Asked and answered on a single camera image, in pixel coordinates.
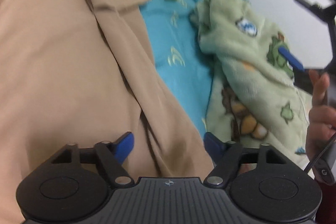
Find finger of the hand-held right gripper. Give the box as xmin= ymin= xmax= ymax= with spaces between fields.
xmin=293 ymin=0 xmax=336 ymax=48
xmin=278 ymin=47 xmax=336 ymax=74

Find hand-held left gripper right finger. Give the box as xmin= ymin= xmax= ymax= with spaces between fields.
xmin=204 ymin=132 xmax=285 ymax=187

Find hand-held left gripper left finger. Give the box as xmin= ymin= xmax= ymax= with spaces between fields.
xmin=51 ymin=132 xmax=135 ymax=186

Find tan printed garment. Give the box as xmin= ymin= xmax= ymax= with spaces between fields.
xmin=0 ymin=0 xmax=214 ymax=224

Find person's right forearm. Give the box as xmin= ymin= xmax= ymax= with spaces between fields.
xmin=314 ymin=178 xmax=336 ymax=224

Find person's right hand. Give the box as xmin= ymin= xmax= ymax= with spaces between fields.
xmin=305 ymin=69 xmax=336 ymax=161

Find green printed fleece blanket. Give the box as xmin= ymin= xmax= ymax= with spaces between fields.
xmin=189 ymin=0 xmax=315 ymax=177

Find teal printed bed sheet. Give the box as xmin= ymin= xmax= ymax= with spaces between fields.
xmin=97 ymin=0 xmax=214 ymax=140

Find black cable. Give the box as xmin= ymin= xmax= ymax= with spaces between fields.
xmin=304 ymin=132 xmax=336 ymax=172

